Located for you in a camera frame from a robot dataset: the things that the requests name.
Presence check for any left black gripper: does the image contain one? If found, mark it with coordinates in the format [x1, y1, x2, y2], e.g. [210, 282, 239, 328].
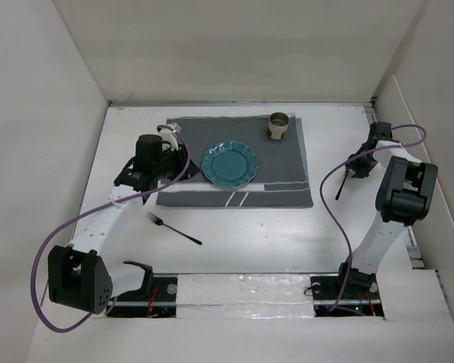
[153, 144, 199, 182]

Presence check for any black fork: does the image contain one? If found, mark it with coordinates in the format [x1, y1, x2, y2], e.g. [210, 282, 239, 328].
[147, 212, 203, 246]

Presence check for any teal scalloped plate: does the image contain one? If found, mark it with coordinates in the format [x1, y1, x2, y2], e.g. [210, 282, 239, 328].
[201, 141, 258, 188]

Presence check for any black spoon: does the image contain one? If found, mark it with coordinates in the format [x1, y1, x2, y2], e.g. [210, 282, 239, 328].
[335, 169, 349, 200]

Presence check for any beige metal cup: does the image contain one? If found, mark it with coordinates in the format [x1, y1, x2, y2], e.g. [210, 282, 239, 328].
[268, 112, 290, 140]

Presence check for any grey striped placemat cloth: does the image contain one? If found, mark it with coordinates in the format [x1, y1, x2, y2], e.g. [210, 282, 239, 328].
[157, 114, 313, 208]

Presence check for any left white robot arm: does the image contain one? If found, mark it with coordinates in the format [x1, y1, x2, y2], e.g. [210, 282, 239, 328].
[48, 126, 199, 314]

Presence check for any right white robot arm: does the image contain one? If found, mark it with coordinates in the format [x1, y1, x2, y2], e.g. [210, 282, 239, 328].
[334, 122, 438, 298]

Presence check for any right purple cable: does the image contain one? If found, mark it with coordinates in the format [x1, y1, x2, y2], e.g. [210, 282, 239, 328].
[319, 124, 429, 312]

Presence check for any purple cable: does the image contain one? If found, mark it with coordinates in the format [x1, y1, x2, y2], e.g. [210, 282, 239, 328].
[319, 124, 429, 312]
[30, 124, 192, 334]

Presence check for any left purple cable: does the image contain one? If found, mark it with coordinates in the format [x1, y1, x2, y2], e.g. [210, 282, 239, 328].
[30, 124, 192, 334]

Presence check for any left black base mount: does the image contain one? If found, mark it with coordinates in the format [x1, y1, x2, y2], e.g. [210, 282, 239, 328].
[106, 275, 178, 318]

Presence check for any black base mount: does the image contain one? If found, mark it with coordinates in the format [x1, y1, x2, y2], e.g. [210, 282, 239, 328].
[106, 275, 178, 318]
[303, 274, 384, 318]

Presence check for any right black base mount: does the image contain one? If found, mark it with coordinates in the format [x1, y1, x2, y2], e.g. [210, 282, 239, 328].
[303, 274, 384, 318]

